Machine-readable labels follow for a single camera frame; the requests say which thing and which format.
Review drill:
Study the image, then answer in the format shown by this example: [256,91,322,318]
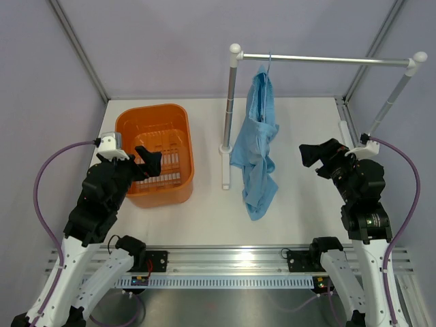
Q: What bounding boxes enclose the light blue shorts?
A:
[230,65,279,221]

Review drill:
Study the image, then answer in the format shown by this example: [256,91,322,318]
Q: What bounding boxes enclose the white slotted cable duct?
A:
[114,276,315,290]

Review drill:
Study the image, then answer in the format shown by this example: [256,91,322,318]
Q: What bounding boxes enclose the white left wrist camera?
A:
[97,131,129,161]

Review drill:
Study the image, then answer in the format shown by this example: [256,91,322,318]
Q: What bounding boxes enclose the orange plastic basket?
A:
[115,104,194,208]

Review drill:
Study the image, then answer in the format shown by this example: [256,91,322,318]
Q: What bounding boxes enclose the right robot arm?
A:
[299,138,408,326]

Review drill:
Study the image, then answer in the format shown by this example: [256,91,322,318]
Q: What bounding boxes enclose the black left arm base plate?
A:
[129,251,168,273]

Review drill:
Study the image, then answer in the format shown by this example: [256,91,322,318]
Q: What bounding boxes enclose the blue wire hanger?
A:
[261,51,272,123]

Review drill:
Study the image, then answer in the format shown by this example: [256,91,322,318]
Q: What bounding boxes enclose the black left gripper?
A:
[98,146,161,211]

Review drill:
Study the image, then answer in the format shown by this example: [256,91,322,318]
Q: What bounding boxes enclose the silver clothes rack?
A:
[217,43,429,190]

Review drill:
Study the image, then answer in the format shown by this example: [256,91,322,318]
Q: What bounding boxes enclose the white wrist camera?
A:
[97,131,129,161]
[345,133,379,160]

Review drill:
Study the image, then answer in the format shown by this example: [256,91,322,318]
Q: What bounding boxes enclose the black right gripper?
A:
[299,138,363,204]

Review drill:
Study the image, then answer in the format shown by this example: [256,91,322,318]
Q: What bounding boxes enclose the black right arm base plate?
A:
[280,248,326,273]

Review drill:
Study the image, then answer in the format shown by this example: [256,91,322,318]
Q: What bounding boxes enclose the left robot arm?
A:
[12,141,162,326]

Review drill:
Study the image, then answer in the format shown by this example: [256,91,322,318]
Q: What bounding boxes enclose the aluminium mounting rail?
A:
[44,247,415,275]

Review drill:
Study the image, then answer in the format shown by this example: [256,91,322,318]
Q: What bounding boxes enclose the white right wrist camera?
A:
[345,133,379,160]

